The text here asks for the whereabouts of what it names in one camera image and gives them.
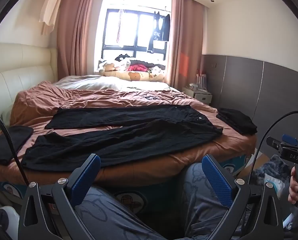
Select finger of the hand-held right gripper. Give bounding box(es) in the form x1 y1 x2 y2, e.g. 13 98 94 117
266 136 282 153
282 134 298 146

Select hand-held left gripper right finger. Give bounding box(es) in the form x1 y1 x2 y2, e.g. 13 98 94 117
201 154 284 240

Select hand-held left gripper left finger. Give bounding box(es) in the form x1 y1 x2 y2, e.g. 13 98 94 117
18 153 101 240

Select black pants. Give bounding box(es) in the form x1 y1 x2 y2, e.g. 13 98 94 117
20 104 224 173

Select person's right hand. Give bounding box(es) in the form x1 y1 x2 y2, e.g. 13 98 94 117
287 166 298 205

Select person's right leg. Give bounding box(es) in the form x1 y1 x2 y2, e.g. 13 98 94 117
183 162 243 240

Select person's leg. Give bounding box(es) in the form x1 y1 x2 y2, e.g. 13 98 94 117
183 162 243 240
74 186 169 240

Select stack of folded black clothes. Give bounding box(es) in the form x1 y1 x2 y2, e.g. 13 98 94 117
216 107 258 135

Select person's left leg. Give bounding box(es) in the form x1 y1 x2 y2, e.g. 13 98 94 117
74 186 169 240

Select bed with brown blanket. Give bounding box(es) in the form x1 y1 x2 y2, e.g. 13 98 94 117
0 81 257 180

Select white bedside table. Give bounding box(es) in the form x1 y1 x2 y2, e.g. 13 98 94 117
182 86 212 105

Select flat black cloth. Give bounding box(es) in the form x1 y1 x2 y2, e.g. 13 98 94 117
0 126 34 165

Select white round object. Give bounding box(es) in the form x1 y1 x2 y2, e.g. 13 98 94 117
0 206 21 233

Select rack of bottles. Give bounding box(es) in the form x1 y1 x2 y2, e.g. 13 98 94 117
195 69 207 92

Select white pillow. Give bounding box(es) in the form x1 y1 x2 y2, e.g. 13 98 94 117
52 75 170 92

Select plush toys on windowsill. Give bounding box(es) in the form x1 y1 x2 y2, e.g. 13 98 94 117
99 68 166 83

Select red cloth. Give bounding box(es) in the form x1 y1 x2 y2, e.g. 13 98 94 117
128 64 149 72

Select black cat plush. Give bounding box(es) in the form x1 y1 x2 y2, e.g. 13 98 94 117
115 53 132 62

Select cream padded headboard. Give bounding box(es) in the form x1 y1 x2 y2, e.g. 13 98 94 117
0 42 59 128

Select pink window curtain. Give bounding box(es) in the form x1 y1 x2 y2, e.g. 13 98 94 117
57 0 107 77
165 0 205 88

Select pink hanging cloth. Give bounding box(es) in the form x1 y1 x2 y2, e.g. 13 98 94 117
116 9 125 47

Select dark hanging clothes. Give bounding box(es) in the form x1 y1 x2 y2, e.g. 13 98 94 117
147 11 171 53

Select cream hanging cloth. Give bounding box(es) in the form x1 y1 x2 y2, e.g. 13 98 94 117
39 0 66 35

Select thick black gripper cable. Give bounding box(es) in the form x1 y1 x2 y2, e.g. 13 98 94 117
0 106 30 187

